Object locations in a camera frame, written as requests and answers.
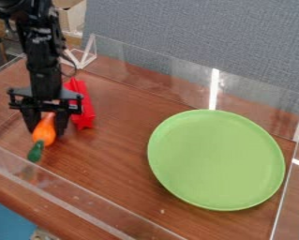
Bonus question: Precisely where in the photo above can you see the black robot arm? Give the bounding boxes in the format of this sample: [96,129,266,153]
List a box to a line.
[0,0,84,137]

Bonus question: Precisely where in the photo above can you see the orange toy carrot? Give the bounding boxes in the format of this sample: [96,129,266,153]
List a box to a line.
[28,112,56,162]

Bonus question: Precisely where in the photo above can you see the red star-shaped block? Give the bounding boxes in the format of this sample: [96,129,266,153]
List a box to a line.
[64,78,95,130]

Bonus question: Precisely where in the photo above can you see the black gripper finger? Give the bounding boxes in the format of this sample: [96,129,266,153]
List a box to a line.
[55,111,70,137]
[22,109,42,132]

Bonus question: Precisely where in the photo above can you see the clear acrylic tray enclosure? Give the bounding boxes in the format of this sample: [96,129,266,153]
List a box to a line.
[0,37,299,240]

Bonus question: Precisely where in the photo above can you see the wooden shelf unit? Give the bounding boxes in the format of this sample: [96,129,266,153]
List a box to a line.
[0,19,83,52]

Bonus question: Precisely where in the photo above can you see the green plate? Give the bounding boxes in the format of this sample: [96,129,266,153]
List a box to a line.
[148,110,286,211]

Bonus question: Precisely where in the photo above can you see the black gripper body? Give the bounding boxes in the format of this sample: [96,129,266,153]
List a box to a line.
[8,57,84,114]

